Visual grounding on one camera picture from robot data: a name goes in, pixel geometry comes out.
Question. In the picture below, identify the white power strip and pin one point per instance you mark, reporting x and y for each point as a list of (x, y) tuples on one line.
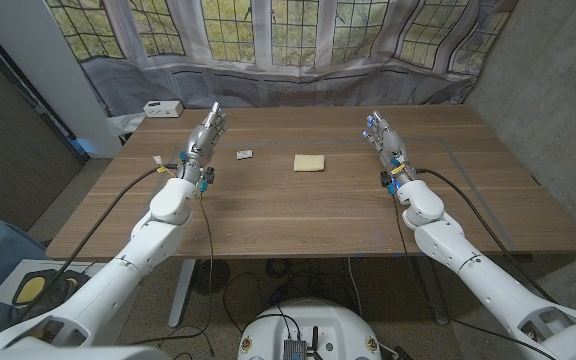
[(163, 109)]

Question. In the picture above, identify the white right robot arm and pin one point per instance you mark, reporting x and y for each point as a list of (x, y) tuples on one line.
[(488, 285)]

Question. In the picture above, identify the white pedal platform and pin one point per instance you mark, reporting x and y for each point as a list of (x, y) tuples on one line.
[(3, 280)]

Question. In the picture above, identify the black yellow foot pedal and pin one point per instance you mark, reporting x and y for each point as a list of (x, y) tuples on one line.
[(70, 282), (30, 290)]

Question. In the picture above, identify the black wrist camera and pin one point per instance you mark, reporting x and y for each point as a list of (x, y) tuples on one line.
[(385, 178), (208, 176)]

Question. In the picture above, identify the white robot chest edge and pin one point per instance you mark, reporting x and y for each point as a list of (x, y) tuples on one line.
[(68, 354)]

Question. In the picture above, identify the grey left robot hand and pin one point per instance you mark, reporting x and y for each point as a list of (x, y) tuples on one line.
[(200, 145)]

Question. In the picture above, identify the white robot torso base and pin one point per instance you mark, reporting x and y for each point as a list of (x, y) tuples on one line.
[(313, 320)]

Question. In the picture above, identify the printed window backdrop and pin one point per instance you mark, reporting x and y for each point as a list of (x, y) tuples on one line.
[(293, 85)]

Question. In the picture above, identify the yellow sponge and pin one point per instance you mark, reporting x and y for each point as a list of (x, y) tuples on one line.
[(309, 162)]

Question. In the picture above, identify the blue bag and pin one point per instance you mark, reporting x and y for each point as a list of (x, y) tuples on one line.
[(3, 250)]

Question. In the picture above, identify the small matchbox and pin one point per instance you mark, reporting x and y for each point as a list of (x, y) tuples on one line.
[(244, 154)]

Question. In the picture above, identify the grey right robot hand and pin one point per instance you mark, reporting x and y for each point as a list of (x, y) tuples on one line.
[(389, 145)]

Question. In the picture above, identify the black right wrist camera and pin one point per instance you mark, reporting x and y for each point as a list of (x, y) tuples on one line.
[(385, 178)]

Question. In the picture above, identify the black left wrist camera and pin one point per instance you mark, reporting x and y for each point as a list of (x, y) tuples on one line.
[(208, 176)]

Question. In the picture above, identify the black round fan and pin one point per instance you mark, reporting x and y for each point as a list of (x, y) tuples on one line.
[(218, 276)]

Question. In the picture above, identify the metal table leg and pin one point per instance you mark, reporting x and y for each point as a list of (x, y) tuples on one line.
[(438, 295), (182, 295)]

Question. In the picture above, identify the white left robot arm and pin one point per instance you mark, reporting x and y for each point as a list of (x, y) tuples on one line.
[(118, 285)]

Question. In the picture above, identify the white plastic sheet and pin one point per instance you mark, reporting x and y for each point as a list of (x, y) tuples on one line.
[(125, 124)]

